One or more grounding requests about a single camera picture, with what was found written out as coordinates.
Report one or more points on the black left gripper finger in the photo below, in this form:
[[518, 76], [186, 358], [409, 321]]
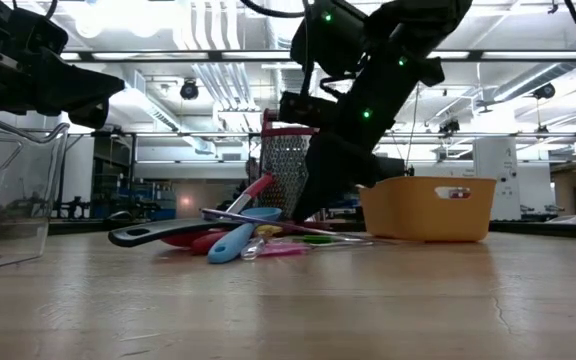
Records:
[[83, 85], [90, 117]]

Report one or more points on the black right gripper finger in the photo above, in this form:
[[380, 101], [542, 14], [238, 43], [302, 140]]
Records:
[[328, 170]]

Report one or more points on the red metal box grater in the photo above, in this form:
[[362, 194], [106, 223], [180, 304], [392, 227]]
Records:
[[283, 170]]

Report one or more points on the red slotted spatula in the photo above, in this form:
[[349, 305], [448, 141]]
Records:
[[255, 192]]

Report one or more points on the iridescent metal utensil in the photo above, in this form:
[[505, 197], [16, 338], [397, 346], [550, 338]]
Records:
[[248, 218]]

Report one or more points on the blue silicone spoon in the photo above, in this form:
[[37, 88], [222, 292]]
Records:
[[230, 245]]

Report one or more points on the black nylon spatula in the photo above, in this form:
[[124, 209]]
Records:
[[168, 230]]

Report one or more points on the red silicone spoon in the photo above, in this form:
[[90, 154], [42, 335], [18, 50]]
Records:
[[208, 243]]

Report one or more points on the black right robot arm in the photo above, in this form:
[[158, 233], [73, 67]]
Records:
[[418, 30]]

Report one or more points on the dark computer monitor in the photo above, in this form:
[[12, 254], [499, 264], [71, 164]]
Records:
[[393, 169]]

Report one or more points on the black ceiling spotlight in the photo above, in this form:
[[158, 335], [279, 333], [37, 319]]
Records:
[[545, 91], [449, 127], [189, 91]]

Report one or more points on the yellow plastic bin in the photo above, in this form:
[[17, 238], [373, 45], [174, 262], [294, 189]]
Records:
[[418, 215]]

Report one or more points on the blue storage shelving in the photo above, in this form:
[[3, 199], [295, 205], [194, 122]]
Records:
[[153, 205]]

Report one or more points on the clear plastic bin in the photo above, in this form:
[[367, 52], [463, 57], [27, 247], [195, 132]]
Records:
[[8, 235]]

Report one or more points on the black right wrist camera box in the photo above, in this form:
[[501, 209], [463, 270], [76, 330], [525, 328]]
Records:
[[308, 110]]

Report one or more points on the black frame crossbar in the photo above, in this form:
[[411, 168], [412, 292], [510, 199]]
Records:
[[168, 134]]

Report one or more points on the black overhead frame beam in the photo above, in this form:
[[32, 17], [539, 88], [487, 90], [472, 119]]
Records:
[[168, 56]]

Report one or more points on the silver ceiling air duct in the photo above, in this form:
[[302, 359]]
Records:
[[283, 35]]

